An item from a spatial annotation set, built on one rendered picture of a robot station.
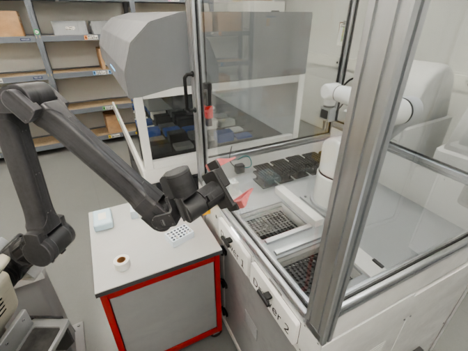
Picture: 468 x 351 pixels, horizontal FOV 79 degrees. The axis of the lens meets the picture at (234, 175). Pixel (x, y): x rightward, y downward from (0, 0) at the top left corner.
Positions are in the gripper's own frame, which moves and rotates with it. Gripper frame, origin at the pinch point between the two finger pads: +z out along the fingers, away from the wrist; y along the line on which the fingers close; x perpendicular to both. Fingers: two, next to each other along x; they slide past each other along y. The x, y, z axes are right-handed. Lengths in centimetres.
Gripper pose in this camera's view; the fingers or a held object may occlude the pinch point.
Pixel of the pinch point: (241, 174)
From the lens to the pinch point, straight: 77.0
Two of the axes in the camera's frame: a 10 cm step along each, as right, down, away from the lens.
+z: 6.9, -4.5, 5.6
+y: 4.9, 8.7, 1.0
